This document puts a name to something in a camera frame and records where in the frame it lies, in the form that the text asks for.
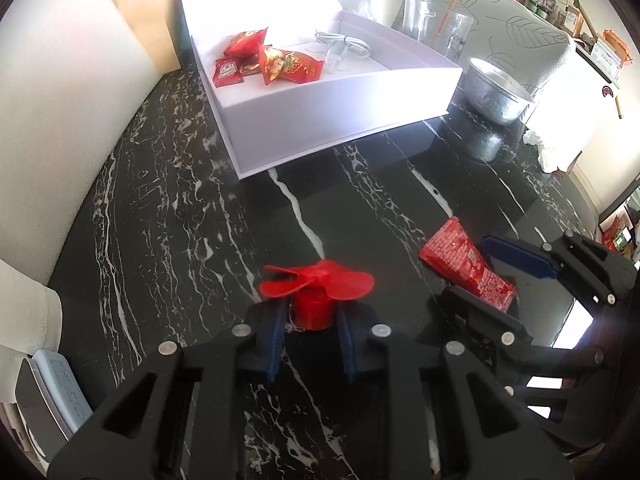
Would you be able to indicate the red ketchup sachet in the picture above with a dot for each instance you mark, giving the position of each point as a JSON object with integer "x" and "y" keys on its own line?
{"x": 227, "y": 71}

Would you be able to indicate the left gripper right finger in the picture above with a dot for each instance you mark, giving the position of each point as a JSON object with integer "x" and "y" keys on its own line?
{"x": 424, "y": 412}

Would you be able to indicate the white paper roll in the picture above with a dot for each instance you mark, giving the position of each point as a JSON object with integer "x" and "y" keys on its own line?
{"x": 31, "y": 313}

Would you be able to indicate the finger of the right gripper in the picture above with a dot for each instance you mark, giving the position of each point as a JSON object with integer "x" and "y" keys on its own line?
{"x": 485, "y": 323}
{"x": 523, "y": 256}

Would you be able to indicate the crumpled white tissue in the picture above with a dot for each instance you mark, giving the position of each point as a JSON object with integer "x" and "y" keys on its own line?
{"x": 550, "y": 157}

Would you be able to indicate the brown chocolate packet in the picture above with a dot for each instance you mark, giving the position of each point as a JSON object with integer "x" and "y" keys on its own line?
{"x": 250, "y": 65}

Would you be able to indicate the lilac gift box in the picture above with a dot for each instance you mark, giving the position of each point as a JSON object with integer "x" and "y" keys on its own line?
{"x": 390, "y": 79}

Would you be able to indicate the metal bowl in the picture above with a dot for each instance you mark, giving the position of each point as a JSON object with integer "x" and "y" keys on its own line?
{"x": 494, "y": 93}

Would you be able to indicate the red cartoon snack bag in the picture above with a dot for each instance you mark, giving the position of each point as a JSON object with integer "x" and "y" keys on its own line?
{"x": 245, "y": 44}
{"x": 291, "y": 66}

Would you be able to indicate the clear acrylic stand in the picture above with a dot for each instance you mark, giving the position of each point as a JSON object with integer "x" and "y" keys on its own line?
{"x": 335, "y": 57}

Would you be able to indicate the clear glass measuring jug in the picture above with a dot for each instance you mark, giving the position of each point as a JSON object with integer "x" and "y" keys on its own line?
{"x": 441, "y": 28}

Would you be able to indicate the red plastic propeller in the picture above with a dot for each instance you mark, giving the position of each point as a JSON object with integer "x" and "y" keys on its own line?
{"x": 316, "y": 291}

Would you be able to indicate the red text snack packet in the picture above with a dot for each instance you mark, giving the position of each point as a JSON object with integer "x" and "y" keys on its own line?
{"x": 452, "y": 254}

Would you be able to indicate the brown paper envelope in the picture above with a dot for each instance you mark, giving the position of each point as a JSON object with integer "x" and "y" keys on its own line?
{"x": 156, "y": 26}

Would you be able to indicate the grey leaf chair near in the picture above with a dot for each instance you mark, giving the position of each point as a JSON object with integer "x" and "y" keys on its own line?
{"x": 506, "y": 34}

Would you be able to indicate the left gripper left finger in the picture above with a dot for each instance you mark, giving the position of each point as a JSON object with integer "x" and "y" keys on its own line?
{"x": 179, "y": 414}

